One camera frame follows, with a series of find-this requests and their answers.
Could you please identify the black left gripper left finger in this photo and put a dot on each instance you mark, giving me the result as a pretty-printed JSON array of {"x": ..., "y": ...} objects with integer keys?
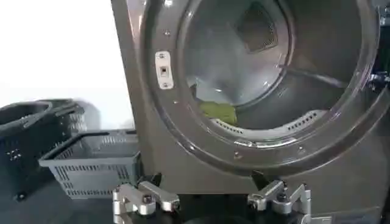
[{"x": 143, "y": 198}]

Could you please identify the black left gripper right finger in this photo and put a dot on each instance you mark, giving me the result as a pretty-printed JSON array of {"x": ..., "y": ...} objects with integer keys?
[{"x": 280, "y": 196}]

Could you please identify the grey dryer with round opening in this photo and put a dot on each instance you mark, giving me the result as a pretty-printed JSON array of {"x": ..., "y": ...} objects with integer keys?
[{"x": 304, "y": 170}]

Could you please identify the grey slotted plastic basket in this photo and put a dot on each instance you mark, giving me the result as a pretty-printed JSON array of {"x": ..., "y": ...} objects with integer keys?
[{"x": 91, "y": 164}]

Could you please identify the green cloth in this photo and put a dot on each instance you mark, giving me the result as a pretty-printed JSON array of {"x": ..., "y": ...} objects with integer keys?
[{"x": 220, "y": 111}]

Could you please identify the white door latch plate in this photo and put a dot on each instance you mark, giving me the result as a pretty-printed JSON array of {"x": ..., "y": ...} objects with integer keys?
[{"x": 164, "y": 70}]

